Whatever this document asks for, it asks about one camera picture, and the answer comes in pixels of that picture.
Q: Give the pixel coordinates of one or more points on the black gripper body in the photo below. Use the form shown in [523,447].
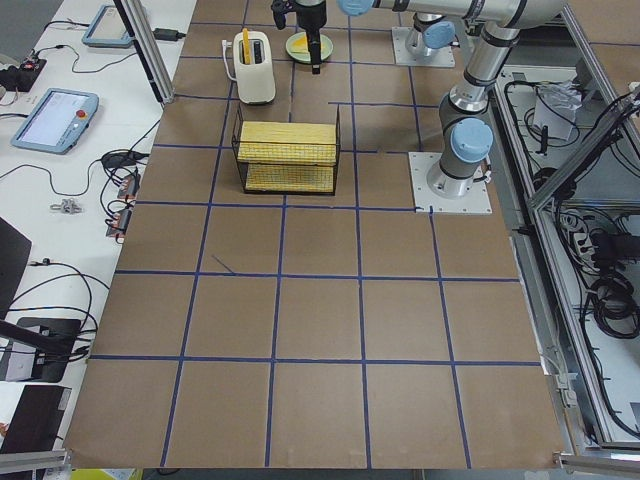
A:
[310,14]

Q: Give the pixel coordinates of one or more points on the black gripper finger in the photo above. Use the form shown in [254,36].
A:
[315,64]

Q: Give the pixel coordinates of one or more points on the white toaster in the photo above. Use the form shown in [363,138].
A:
[255,82]

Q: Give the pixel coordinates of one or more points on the bread slice in toaster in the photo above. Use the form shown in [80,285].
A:
[246,49]

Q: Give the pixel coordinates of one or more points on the light green plate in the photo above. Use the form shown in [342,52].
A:
[304,57]

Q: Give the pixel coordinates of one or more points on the triangular bread on plate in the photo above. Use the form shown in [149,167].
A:
[299,44]

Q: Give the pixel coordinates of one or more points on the wooden shelf in basket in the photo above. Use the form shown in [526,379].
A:
[285,145]

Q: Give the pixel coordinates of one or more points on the black power adapter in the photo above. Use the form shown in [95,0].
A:
[164,34]

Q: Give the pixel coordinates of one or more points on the far blue teach pendant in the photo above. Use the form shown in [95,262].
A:
[107,30]

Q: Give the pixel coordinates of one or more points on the blue teach pendant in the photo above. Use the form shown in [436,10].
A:
[107,30]
[57,122]

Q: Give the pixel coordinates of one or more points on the near blue teach pendant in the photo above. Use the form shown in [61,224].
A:
[57,122]

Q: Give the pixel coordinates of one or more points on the black monitor stand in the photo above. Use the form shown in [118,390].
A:
[37,349]

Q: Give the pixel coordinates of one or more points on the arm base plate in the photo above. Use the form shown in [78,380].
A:
[436,58]
[475,202]

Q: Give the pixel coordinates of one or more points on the aluminium frame post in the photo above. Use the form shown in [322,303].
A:
[135,20]

